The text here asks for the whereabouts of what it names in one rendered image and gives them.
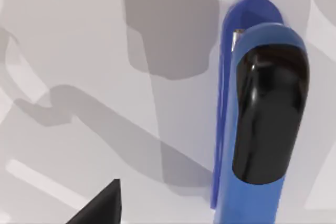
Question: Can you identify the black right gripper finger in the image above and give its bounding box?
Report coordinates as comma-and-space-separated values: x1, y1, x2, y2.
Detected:
65, 178, 123, 224

